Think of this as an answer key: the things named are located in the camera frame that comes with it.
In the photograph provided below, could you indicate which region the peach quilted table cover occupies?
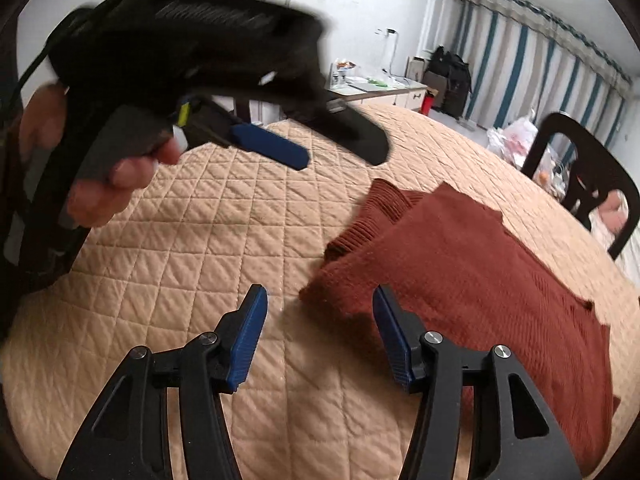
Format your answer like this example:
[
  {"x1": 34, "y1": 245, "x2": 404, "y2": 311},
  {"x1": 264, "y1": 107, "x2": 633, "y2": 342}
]
[{"x1": 1, "y1": 105, "x2": 639, "y2": 479}]

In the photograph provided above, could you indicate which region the white low tv cabinet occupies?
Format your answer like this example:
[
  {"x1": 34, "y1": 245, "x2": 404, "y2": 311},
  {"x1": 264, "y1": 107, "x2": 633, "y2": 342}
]
[{"x1": 328, "y1": 77, "x2": 437, "y2": 112}]

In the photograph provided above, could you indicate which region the rust red knit sweater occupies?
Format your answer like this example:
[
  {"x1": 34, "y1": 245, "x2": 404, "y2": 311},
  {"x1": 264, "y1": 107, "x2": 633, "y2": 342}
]
[{"x1": 299, "y1": 179, "x2": 617, "y2": 474}]

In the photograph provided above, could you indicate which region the person's left hand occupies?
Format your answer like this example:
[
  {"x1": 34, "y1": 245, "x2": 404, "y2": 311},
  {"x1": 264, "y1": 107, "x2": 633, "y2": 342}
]
[{"x1": 18, "y1": 84, "x2": 186, "y2": 228}]

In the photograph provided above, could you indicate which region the blue striped curtain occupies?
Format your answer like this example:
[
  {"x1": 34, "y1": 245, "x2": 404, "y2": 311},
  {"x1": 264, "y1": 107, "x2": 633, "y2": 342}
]
[{"x1": 447, "y1": 0, "x2": 631, "y2": 145}]

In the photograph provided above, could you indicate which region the red thermos on floor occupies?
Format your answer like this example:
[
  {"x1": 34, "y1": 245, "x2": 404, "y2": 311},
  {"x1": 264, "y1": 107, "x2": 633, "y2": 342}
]
[{"x1": 420, "y1": 88, "x2": 438, "y2": 116}]

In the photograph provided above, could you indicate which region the white plastic bag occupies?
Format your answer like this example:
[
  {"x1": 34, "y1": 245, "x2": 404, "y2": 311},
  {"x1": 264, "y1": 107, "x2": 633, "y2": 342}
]
[{"x1": 487, "y1": 116, "x2": 538, "y2": 170}]

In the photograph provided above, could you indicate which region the black backpack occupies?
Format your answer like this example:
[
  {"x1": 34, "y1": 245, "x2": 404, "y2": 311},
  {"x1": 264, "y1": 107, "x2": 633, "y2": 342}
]
[{"x1": 422, "y1": 46, "x2": 472, "y2": 119}]

